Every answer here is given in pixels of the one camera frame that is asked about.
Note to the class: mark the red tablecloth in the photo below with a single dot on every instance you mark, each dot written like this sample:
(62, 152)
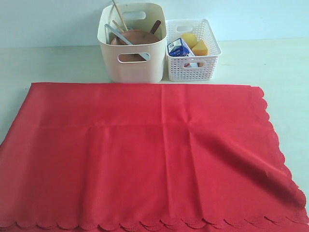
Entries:
(146, 158)

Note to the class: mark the white perforated plastic basket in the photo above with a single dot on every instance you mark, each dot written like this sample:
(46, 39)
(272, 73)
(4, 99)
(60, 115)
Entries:
(186, 68)

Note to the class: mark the silver table knife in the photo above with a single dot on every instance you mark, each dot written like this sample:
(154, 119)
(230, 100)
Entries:
(145, 56)

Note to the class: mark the cream plastic bin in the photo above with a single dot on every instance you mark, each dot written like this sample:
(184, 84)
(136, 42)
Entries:
(138, 16)

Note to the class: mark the brown wooden plate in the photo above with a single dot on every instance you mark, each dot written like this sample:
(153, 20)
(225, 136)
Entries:
(137, 37)

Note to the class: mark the yellow lemon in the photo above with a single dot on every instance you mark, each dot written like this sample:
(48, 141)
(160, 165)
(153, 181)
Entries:
(190, 39)

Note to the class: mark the dark wooden spoon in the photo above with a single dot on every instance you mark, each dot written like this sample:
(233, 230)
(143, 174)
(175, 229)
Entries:
(155, 26)

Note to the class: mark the yellow cheese wedge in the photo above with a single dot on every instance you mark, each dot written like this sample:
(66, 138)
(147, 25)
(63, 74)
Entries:
(200, 49)

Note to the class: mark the blue milk carton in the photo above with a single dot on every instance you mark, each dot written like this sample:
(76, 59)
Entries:
(179, 48)

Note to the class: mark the wooden chopstick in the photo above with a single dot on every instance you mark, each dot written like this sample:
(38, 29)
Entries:
(118, 26)
(120, 15)

